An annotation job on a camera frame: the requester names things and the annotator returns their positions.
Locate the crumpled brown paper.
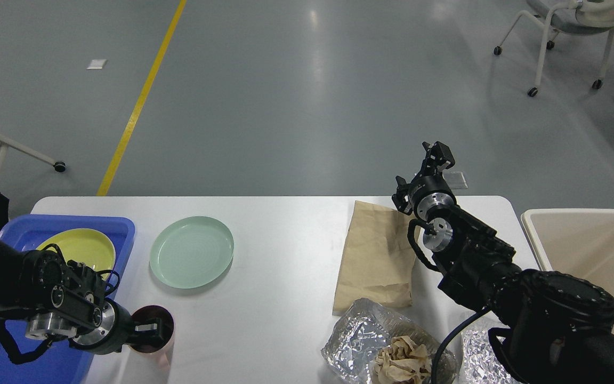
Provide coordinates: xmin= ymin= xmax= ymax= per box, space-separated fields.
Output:
xmin=372 ymin=335 xmax=433 ymax=383

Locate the yellow plate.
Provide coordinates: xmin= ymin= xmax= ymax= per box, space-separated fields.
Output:
xmin=36 ymin=228 xmax=116 ymax=272

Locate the beige plastic bin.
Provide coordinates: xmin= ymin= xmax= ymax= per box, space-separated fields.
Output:
xmin=521 ymin=209 xmax=614 ymax=333

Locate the white chair right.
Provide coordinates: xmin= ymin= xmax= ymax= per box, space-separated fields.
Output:
xmin=493 ymin=1 xmax=614 ymax=98

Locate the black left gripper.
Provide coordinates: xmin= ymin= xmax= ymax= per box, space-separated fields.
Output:
xmin=70 ymin=299 xmax=169 ymax=355

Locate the aluminium foil tray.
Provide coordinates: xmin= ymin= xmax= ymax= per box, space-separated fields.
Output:
xmin=321 ymin=298 xmax=458 ymax=383

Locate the clear plastic piece on floor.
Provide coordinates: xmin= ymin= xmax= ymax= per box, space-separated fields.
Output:
xmin=443 ymin=172 xmax=468 ymax=190

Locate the crumpled aluminium foil piece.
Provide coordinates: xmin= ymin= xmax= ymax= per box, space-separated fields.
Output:
xmin=458 ymin=323 xmax=516 ymax=383

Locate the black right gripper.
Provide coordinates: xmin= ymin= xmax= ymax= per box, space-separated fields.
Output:
xmin=391 ymin=141 xmax=456 ymax=220

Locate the brown paper bag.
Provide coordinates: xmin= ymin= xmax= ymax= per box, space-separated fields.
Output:
xmin=332 ymin=200 xmax=417 ymax=314

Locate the light green plate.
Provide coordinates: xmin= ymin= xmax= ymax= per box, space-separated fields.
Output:
xmin=149 ymin=216 xmax=236 ymax=290

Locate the white paper scrap on floor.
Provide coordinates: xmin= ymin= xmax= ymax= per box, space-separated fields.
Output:
xmin=87 ymin=59 xmax=107 ymax=70

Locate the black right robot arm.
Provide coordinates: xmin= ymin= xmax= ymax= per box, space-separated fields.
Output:
xmin=392 ymin=141 xmax=614 ymax=383

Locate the pink mug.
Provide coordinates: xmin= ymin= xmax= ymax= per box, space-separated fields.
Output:
xmin=130 ymin=305 xmax=175 ymax=371

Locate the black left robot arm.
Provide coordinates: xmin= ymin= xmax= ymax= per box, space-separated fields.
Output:
xmin=0 ymin=192 xmax=174 ymax=364

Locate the blue plastic tray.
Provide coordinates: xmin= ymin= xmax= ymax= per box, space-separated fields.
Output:
xmin=0 ymin=214 xmax=135 ymax=383

